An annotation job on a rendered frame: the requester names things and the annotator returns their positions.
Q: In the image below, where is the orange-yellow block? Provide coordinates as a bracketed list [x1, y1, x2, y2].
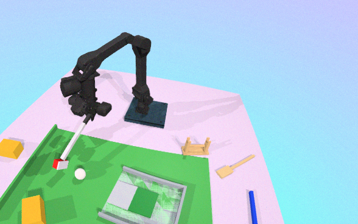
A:
[22, 195, 46, 224]
[0, 139, 24, 159]

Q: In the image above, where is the blue rod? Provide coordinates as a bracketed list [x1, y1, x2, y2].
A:
[249, 191, 258, 224]

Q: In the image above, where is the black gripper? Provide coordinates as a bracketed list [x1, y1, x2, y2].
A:
[68, 88, 112, 121]

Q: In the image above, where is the white golf ball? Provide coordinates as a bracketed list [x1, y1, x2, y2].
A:
[75, 168, 86, 180]

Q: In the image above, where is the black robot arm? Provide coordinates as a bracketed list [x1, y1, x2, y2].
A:
[60, 32, 153, 117]

